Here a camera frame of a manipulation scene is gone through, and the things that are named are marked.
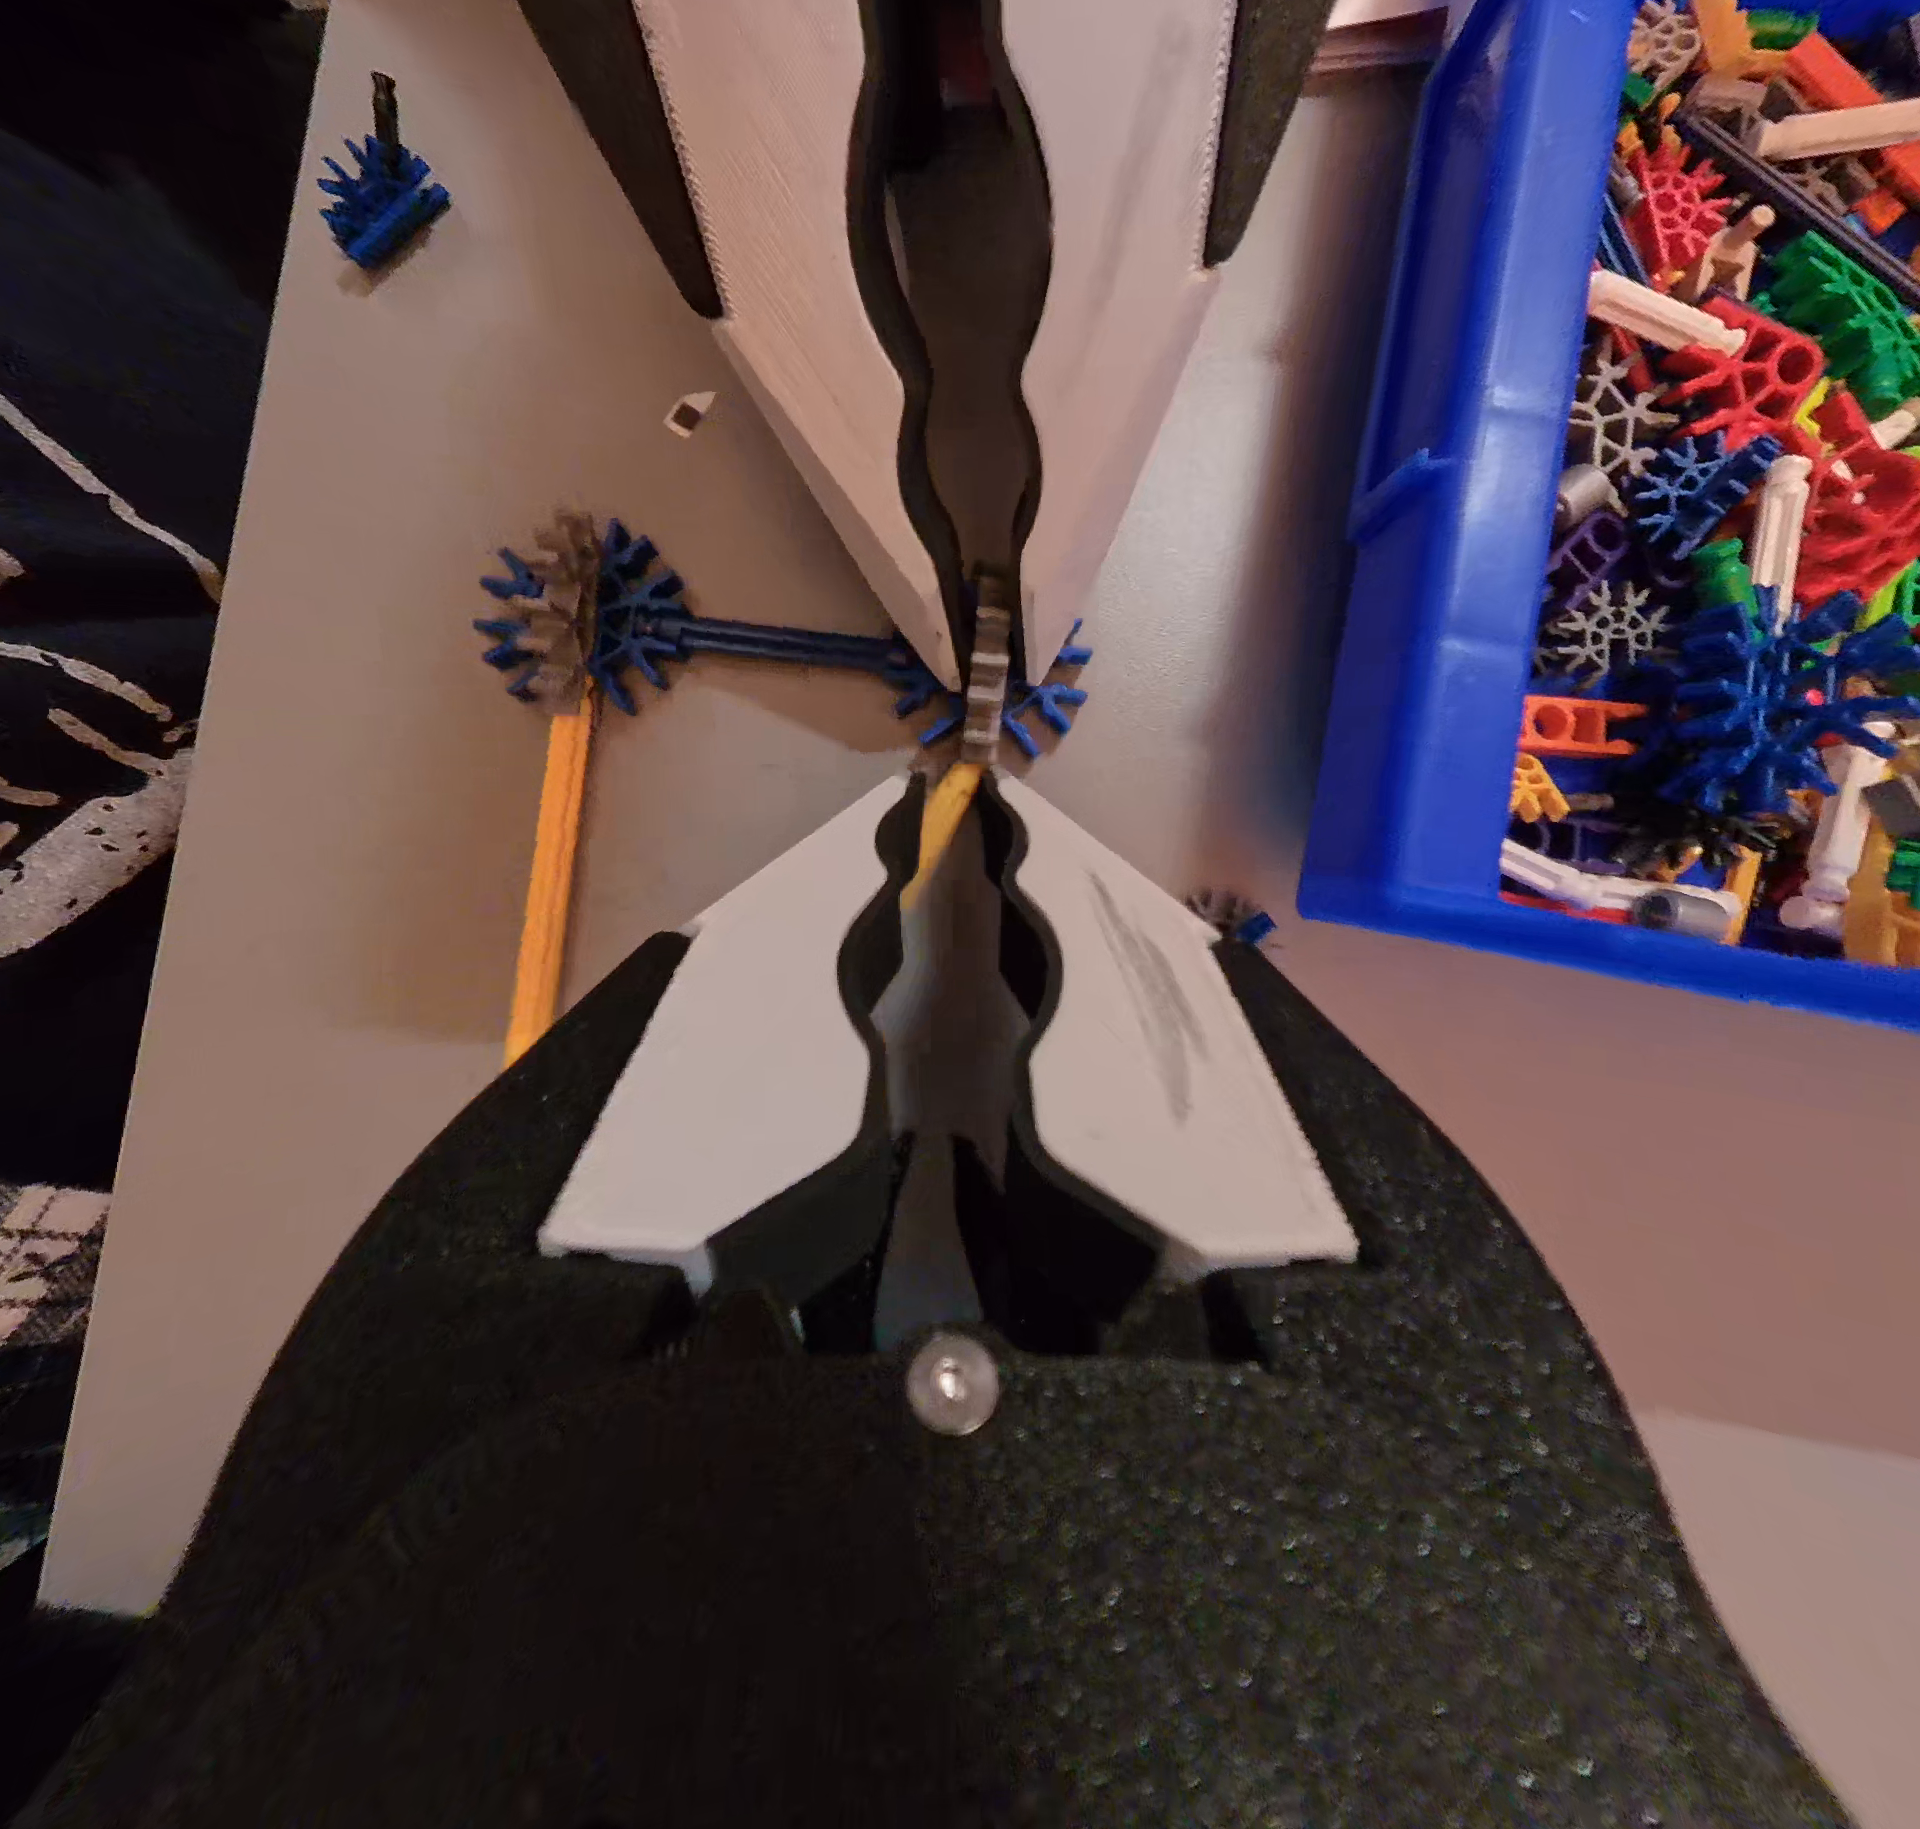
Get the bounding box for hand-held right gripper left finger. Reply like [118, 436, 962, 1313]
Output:
[537, 773, 923, 1317]

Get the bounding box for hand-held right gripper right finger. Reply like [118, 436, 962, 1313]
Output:
[974, 776, 1362, 1328]

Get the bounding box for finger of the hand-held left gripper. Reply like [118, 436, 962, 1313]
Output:
[604, 0, 969, 687]
[989, 0, 1257, 664]

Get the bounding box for yellow toy rod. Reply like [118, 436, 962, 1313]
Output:
[897, 765, 984, 917]
[502, 696, 599, 1066]

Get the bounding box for blue and grey connector hub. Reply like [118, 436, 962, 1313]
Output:
[474, 514, 695, 717]
[895, 561, 1094, 768]

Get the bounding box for blue toy rod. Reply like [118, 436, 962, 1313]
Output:
[681, 617, 912, 679]

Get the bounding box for blue connector with black rod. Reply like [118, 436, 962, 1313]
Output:
[314, 71, 453, 267]

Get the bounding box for blue plastic bin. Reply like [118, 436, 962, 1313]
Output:
[1297, 0, 1920, 1033]

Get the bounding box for dark printed cloth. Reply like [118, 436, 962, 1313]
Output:
[0, 0, 323, 1186]

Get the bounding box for plaid cloth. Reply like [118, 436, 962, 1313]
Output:
[0, 1185, 113, 1561]

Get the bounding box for pile of colourful toy pieces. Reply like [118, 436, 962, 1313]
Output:
[1499, 0, 1920, 969]

